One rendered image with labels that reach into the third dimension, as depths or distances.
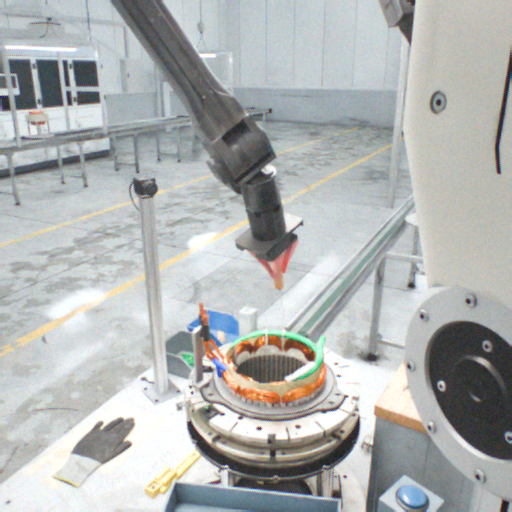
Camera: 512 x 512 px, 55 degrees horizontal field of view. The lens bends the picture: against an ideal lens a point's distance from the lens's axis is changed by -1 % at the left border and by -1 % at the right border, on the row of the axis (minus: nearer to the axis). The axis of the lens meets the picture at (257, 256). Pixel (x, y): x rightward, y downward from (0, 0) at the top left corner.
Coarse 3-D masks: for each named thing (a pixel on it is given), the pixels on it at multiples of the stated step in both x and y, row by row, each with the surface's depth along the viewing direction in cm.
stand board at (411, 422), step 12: (396, 372) 99; (396, 384) 96; (384, 396) 92; (396, 396) 92; (408, 396) 92; (384, 408) 89; (396, 408) 89; (408, 408) 89; (396, 420) 88; (408, 420) 87; (420, 420) 86
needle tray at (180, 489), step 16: (176, 496) 74; (192, 496) 73; (208, 496) 73; (224, 496) 72; (240, 496) 72; (256, 496) 72; (272, 496) 71; (288, 496) 71; (304, 496) 70; (320, 496) 70
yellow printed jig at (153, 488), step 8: (192, 456) 115; (200, 456) 116; (184, 464) 113; (192, 464) 114; (160, 472) 108; (168, 472) 109; (176, 472) 109; (184, 472) 111; (152, 480) 107; (160, 480) 107; (168, 480) 107; (176, 480) 109; (144, 488) 105; (152, 488) 105; (160, 488) 106; (168, 488) 107; (152, 496) 104
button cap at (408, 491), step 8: (400, 488) 74; (408, 488) 74; (416, 488) 74; (400, 496) 73; (408, 496) 73; (416, 496) 73; (424, 496) 73; (408, 504) 72; (416, 504) 72; (424, 504) 72
